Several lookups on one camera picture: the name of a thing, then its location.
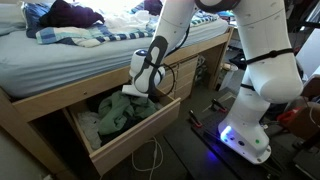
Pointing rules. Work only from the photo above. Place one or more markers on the green clothing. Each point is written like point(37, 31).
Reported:
point(115, 110)

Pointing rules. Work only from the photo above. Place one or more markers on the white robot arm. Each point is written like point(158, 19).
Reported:
point(270, 69)

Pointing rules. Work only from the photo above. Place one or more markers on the small wooden drawer unit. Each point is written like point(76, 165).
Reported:
point(181, 79)

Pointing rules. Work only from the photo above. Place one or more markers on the black garment in drawer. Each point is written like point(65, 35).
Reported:
point(130, 123)

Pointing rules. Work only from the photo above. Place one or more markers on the open wooden drawer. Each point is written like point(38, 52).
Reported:
point(113, 152)

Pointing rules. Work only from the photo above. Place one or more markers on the white clothing on bed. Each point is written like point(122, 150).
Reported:
point(142, 20)

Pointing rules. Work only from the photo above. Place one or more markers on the white garment in drawer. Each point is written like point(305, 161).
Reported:
point(89, 122)

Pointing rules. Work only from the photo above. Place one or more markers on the blue plaid cloth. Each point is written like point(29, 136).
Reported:
point(84, 37)

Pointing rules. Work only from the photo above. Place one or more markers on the dark purple garment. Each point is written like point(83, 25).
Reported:
point(63, 14)

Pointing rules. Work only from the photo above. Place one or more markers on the light blue mattress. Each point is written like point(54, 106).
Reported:
point(28, 68)

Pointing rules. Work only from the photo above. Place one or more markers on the wooden bed frame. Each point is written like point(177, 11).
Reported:
point(16, 117)

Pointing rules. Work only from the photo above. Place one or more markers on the red-handled clamp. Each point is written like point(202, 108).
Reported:
point(194, 119)
point(219, 105)

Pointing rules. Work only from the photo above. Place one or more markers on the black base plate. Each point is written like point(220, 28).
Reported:
point(213, 146)

